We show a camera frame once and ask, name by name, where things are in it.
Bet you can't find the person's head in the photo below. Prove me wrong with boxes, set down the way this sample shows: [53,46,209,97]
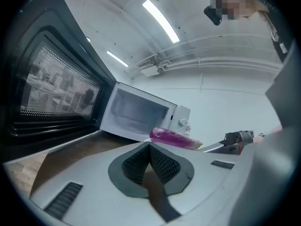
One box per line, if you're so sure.
[210,0,269,19]

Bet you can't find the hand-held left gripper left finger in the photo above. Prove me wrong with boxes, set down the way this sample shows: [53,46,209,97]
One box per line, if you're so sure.
[29,142,166,225]

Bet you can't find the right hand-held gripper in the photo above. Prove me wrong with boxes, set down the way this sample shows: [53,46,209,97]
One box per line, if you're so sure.
[203,130,256,154]

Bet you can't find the white ceiling pipes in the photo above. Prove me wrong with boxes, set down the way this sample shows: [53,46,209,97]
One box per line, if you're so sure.
[157,35,283,74]

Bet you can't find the black head-worn camera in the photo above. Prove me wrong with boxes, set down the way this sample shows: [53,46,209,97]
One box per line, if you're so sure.
[203,5,223,26]

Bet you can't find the dark brown table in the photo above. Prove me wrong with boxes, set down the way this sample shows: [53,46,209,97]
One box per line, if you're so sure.
[30,129,151,197]

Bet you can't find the ceiling light strip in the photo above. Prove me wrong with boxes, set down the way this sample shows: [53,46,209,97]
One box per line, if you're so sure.
[106,50,130,68]
[142,0,181,44]

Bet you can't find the person's right forearm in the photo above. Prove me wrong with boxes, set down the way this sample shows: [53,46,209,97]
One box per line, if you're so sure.
[255,124,283,144]

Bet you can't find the person's dark clothing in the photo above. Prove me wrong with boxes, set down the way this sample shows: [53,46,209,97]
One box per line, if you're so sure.
[244,0,296,64]

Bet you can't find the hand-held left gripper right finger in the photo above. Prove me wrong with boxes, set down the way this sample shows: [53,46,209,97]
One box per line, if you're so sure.
[149,142,240,221]

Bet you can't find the white microwave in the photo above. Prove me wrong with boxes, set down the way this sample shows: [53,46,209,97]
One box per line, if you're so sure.
[0,0,192,148]

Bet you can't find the white air conditioner unit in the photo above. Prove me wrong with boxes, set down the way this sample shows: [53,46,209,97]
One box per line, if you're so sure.
[135,53,166,78]

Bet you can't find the purple eggplant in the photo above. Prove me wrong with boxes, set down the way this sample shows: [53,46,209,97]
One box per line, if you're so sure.
[150,127,204,151]

